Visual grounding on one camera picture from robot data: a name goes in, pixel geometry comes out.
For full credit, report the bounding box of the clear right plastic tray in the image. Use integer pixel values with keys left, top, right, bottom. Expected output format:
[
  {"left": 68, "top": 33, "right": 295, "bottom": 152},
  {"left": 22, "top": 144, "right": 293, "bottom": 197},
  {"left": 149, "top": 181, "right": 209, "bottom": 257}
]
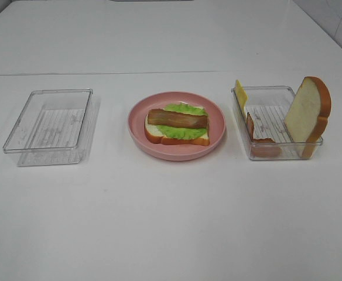
[{"left": 231, "top": 85, "right": 324, "bottom": 161}]

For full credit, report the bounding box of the clear plastic tray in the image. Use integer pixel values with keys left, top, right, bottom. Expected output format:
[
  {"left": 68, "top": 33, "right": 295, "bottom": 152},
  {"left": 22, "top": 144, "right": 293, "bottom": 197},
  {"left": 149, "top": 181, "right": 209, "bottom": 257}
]
[
  {"left": 2, "top": 89, "right": 94, "bottom": 167},
  {"left": 231, "top": 85, "right": 324, "bottom": 161}
]

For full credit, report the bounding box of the bread slice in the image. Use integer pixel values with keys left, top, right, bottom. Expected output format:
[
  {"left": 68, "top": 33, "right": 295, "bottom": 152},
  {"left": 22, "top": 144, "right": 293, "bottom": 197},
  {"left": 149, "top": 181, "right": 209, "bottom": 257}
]
[
  {"left": 285, "top": 76, "right": 331, "bottom": 159},
  {"left": 145, "top": 114, "right": 210, "bottom": 146}
]

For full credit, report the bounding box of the red bacon strip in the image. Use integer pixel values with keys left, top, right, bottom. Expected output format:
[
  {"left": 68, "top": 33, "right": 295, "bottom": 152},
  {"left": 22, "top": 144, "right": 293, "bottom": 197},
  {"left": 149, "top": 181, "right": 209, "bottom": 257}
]
[{"left": 246, "top": 113, "right": 282, "bottom": 159}]

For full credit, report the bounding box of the brown bacon strip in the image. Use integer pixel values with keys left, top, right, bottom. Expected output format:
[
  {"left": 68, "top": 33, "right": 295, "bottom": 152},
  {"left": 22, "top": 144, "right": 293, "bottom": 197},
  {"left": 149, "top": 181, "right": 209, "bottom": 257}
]
[{"left": 147, "top": 109, "right": 208, "bottom": 129}]

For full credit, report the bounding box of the clear left plastic tray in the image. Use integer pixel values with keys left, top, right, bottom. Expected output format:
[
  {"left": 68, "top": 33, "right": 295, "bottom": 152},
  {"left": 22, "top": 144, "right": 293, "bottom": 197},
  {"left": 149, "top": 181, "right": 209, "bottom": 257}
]
[{"left": 2, "top": 89, "right": 94, "bottom": 167}]

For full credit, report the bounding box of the yellow cheese slice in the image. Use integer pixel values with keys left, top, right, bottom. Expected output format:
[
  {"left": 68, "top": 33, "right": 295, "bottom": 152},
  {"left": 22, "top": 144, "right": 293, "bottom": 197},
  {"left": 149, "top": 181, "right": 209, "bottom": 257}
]
[{"left": 234, "top": 80, "right": 248, "bottom": 119}]

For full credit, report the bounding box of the pink round plate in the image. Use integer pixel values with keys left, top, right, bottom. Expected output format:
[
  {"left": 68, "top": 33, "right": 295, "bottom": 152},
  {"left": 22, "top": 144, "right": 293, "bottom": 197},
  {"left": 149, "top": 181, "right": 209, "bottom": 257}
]
[{"left": 128, "top": 91, "right": 226, "bottom": 161}]

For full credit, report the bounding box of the green lettuce leaf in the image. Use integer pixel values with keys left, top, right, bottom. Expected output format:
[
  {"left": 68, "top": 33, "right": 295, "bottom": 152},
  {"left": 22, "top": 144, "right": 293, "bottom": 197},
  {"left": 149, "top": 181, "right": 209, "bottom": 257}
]
[{"left": 153, "top": 102, "right": 208, "bottom": 140}]

